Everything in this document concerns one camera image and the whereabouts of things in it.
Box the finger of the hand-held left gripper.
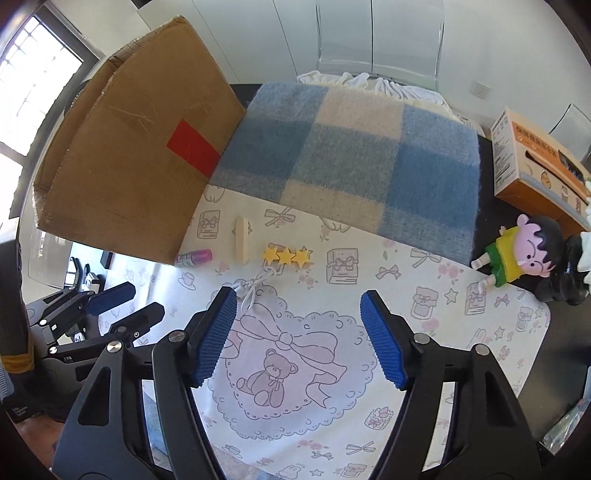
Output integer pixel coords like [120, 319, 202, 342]
[25, 282, 137, 329]
[99, 302, 165, 347]

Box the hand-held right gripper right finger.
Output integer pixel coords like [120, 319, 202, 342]
[360, 290, 541, 480]

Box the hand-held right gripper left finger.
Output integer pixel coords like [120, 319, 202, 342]
[53, 285, 238, 480]

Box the white cord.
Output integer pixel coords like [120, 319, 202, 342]
[233, 270, 278, 315]

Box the small pink tube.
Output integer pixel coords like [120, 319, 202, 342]
[175, 248, 213, 267]

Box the small wooden block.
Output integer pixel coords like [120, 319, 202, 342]
[235, 216, 252, 266]

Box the yellow star clip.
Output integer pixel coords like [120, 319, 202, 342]
[262, 246, 314, 268]

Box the brown cardboard box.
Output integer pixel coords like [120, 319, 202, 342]
[32, 15, 247, 266]

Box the black exercise machine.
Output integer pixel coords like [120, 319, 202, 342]
[67, 251, 116, 296]

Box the white printed table mat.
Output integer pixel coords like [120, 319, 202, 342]
[143, 185, 552, 480]

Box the cartoon boy figurine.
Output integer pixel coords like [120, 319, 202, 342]
[470, 213, 561, 288]

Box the blue plaid blanket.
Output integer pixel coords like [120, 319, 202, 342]
[210, 82, 481, 266]

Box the black round fan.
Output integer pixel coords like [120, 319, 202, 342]
[62, 79, 93, 117]

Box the clear plastic bag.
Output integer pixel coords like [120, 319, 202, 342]
[542, 401, 587, 455]

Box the window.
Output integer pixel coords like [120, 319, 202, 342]
[0, 11, 100, 222]

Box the orange tissue box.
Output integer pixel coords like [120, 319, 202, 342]
[490, 106, 591, 236]

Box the white fringed cloth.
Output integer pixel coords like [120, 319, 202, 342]
[295, 70, 481, 134]

